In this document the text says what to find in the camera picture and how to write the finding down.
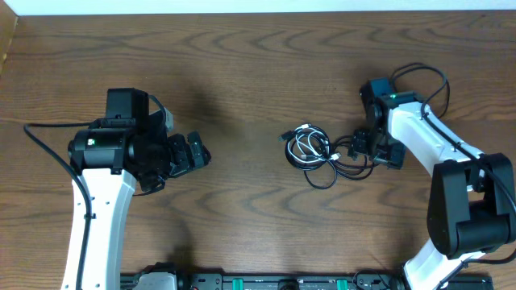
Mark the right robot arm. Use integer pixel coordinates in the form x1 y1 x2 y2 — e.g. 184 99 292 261
349 78 515 289

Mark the white USB cable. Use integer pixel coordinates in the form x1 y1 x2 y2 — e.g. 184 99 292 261
286 123 342 165

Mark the black USB cable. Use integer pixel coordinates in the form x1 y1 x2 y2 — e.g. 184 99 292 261
277 125 376 190

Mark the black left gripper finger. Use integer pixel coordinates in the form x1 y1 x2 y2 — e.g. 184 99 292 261
168 134 193 177
187 131 211 168

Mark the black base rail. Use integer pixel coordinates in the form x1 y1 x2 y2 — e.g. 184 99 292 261
120 262 495 290

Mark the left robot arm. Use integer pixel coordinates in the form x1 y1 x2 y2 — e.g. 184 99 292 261
61 88 210 289

